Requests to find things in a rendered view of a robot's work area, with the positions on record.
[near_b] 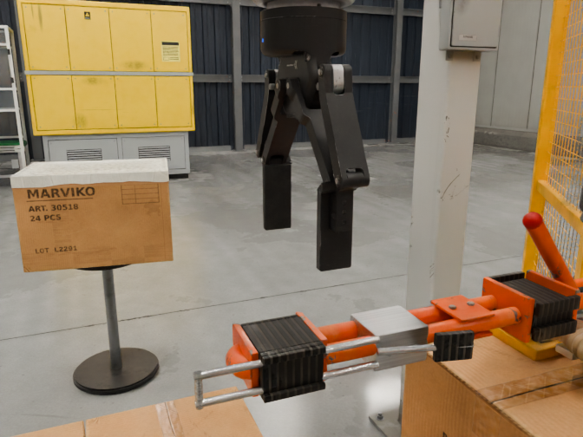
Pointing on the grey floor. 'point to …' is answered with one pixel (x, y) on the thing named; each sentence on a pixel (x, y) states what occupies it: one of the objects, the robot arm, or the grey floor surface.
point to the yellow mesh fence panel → (554, 63)
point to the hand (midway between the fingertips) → (302, 234)
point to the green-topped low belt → (12, 152)
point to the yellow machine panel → (109, 80)
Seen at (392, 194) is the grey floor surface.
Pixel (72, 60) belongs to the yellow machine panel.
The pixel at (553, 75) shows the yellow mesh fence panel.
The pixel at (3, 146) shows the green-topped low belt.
